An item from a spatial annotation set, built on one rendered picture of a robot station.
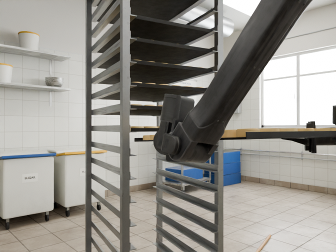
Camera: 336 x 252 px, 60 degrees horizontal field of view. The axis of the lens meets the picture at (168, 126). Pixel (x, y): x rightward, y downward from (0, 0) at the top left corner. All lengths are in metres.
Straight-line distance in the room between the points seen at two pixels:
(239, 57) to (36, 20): 3.99
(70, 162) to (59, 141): 0.70
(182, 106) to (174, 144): 0.09
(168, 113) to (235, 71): 0.18
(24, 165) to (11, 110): 0.90
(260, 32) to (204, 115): 0.16
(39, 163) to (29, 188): 0.27
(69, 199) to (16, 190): 0.59
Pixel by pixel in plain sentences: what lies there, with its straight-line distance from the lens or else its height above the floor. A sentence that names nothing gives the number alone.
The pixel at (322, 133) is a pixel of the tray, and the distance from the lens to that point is 0.78.
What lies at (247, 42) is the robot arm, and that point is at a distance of 0.48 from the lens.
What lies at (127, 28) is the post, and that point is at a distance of 1.18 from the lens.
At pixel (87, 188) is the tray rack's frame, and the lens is 1.74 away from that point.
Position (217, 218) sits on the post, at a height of 0.65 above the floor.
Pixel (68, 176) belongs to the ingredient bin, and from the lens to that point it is 3.63.
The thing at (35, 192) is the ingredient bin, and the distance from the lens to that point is 3.51.
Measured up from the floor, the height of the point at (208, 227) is 0.59.
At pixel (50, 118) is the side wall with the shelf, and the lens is 4.20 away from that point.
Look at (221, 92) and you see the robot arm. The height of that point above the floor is 1.11.
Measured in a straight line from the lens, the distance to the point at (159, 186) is 1.87.
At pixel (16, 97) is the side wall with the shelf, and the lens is 4.09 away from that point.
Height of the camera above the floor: 1.06
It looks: level
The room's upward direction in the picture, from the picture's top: straight up
